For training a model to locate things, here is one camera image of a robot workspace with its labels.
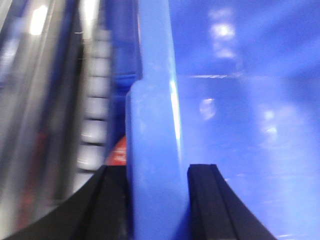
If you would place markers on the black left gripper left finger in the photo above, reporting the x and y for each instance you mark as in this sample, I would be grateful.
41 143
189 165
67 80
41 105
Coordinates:
97 211

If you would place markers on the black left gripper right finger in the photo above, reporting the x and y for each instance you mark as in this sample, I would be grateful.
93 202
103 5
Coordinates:
217 213

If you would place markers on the stainless steel shelf rail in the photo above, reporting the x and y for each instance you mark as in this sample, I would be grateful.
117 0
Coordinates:
41 97

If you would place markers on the white roller track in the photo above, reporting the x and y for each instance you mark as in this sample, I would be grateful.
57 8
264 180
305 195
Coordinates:
94 132

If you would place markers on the red packaged item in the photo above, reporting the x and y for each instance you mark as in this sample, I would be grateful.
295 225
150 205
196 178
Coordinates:
118 155

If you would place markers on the blue plastic bin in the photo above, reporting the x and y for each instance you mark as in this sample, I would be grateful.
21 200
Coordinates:
235 83

